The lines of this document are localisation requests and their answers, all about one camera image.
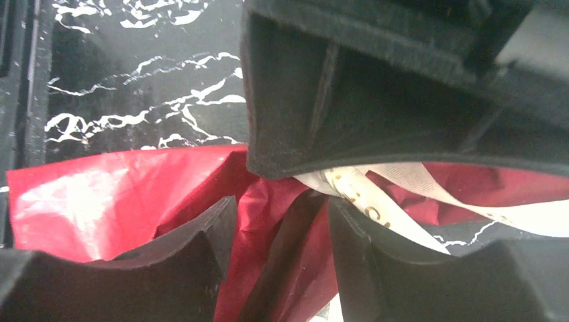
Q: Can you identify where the beige ribbon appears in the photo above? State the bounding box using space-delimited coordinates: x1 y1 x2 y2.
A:
297 162 568 254

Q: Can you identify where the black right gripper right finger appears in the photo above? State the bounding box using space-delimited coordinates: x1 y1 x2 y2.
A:
327 197 568 321

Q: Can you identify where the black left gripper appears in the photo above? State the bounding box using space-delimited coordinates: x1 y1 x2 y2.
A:
241 1 568 178

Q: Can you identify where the maroon wrapping paper sheet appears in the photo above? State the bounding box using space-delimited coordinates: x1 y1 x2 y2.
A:
6 143 569 322

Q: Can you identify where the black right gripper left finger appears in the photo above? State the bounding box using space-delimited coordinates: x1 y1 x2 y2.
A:
1 196 237 321

